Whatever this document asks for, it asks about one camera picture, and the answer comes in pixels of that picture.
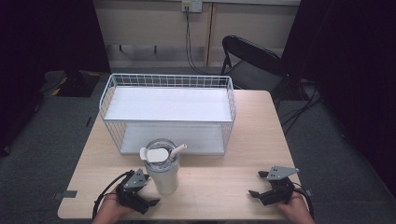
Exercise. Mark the person's right hand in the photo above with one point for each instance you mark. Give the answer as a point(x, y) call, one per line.
point(295, 210)

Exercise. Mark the white wall socket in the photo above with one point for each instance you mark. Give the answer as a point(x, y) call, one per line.
point(191, 6)

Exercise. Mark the dark stand base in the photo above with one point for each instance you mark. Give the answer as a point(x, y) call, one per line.
point(76, 84)

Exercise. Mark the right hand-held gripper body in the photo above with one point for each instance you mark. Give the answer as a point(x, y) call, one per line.
point(280, 189)

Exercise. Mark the person's left hand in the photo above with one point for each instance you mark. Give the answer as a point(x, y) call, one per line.
point(109, 210)

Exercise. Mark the black curtain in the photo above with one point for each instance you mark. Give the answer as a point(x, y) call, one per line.
point(351, 77)
point(46, 37)

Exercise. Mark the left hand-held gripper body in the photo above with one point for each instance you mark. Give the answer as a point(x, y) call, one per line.
point(134, 182)

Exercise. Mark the grey tape strip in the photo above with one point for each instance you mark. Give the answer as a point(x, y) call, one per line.
point(65, 195)
point(308, 193)

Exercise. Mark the white tumbler cup with straw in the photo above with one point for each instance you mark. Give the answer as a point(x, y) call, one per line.
point(165, 180)

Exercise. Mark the black folding chair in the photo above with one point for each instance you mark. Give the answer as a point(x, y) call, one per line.
point(252, 73)

